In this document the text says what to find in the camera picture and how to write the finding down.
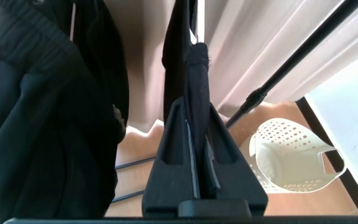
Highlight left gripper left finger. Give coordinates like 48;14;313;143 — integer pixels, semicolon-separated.
141;96;201;218

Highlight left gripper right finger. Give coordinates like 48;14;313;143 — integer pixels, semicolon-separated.
204;103;269;217

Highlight black garment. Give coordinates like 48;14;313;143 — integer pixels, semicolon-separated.
161;0;211;200

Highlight black shorts with white cords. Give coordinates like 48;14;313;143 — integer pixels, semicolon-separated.
0;0;131;224

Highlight pink clothes hanger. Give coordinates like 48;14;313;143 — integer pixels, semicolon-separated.
68;2;76;42

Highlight white laundry basket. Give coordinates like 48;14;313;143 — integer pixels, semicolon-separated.
248;117;348;195

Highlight black clothes rack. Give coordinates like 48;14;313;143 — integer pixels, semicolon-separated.
111;0;358;203

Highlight beige curtain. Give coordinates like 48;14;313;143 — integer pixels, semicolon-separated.
104;0;358;133

